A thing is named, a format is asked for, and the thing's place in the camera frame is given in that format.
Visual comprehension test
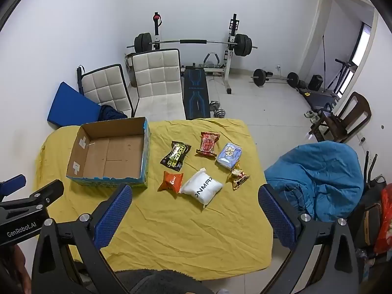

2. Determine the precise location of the black snack packet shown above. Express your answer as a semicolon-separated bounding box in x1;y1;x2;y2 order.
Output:
160;141;192;172

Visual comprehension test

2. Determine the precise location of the grey cable handle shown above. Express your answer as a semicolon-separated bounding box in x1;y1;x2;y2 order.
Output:
204;52;221;68

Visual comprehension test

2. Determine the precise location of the blue cloth covered chair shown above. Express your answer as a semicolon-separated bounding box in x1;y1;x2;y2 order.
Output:
264;141;365;222

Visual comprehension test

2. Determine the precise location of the yellow tablecloth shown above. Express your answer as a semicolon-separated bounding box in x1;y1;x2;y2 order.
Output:
33;118;274;281

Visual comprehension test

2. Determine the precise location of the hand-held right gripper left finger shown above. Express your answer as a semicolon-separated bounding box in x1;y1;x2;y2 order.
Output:
31;184;133;294

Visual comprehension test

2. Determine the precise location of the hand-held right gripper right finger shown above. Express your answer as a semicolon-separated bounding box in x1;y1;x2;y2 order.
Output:
258;184;359;294

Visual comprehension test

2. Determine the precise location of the blue foam mat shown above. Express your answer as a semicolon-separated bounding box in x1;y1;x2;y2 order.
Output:
47;81;101;127

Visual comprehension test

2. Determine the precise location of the dark blue cloth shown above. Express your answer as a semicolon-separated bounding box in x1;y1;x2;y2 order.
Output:
97;105;127;121

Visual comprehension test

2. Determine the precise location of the light blue tissue pack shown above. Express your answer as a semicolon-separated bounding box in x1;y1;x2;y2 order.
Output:
216;142;243;170

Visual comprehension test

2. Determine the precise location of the black metal frame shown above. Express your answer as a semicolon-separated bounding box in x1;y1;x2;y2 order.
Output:
364;151;387;190

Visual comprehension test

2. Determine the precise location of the white padded chair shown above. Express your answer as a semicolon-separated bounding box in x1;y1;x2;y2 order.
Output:
81;64;134;118
131;48;186;120

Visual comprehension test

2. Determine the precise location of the black speaker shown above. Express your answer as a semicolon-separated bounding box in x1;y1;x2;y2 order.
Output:
308;74;323;91

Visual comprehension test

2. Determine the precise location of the long barbell with black plates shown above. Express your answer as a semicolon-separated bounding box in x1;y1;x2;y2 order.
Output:
126;33;258;57

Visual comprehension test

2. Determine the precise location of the black treadmill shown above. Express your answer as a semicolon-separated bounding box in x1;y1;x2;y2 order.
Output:
299;59;357;111

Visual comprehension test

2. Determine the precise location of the red bag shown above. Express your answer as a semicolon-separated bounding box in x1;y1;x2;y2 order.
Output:
374;183;392;255

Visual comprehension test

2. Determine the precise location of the white barbell rack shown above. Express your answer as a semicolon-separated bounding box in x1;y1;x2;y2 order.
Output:
151;12;239;94

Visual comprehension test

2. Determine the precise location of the brown box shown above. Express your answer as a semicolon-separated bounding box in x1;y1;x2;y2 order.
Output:
124;52;136;87

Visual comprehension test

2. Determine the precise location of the short barbell with black plates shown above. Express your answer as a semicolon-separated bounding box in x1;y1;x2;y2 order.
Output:
249;68;301;88

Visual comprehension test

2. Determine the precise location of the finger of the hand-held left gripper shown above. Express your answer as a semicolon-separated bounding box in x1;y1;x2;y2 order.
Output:
0;174;27;197
0;180;65;212

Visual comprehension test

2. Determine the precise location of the orange snack packet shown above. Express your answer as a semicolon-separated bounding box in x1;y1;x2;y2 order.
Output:
158;171;184;194

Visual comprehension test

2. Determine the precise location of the dark wooden chair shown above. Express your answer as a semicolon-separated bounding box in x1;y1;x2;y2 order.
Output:
309;91;372;143

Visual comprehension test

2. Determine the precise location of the window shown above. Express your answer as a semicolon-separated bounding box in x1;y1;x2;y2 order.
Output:
352;21;373;68

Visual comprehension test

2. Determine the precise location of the person's dark fleece clothing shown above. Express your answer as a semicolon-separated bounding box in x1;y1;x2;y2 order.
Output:
116;269;196;294

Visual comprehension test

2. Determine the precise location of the black and blue weight bench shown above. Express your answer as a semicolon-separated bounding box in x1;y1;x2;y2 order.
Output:
182;66;212;120

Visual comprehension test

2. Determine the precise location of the cardboard box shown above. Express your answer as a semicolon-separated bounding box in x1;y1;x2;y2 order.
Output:
66;116;151;189

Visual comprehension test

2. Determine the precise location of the black strapped pole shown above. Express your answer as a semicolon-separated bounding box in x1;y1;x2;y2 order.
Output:
76;65;85;94

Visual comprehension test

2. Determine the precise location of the gold and red snack packet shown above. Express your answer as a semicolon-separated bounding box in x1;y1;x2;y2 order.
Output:
227;167;250;190

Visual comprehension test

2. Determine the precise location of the white soft packet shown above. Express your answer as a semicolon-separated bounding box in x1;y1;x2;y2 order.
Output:
180;168;223;209

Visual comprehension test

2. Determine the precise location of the person's left hand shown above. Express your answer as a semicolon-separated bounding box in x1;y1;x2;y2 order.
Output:
0;245;32;294

